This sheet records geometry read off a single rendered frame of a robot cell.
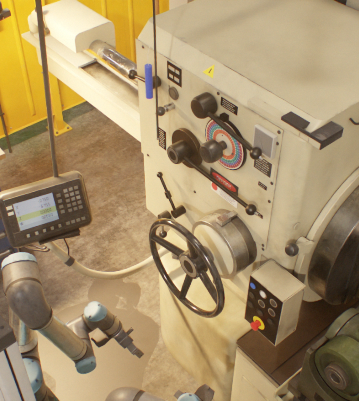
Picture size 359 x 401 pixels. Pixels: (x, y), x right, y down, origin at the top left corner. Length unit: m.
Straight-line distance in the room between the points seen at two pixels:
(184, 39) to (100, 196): 2.37
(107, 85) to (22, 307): 1.43
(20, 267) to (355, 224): 1.07
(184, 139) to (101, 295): 1.76
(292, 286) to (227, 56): 0.75
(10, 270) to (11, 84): 2.60
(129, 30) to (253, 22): 2.84
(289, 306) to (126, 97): 1.43
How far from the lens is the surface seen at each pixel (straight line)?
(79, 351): 2.19
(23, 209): 2.39
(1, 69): 4.39
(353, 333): 1.98
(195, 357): 3.11
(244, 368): 2.75
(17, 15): 4.30
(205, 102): 1.83
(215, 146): 1.84
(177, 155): 2.02
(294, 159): 1.72
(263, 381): 2.68
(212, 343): 2.86
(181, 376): 3.30
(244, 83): 1.81
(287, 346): 2.70
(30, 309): 1.97
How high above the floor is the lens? 2.85
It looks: 43 degrees down
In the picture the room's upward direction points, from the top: straight up
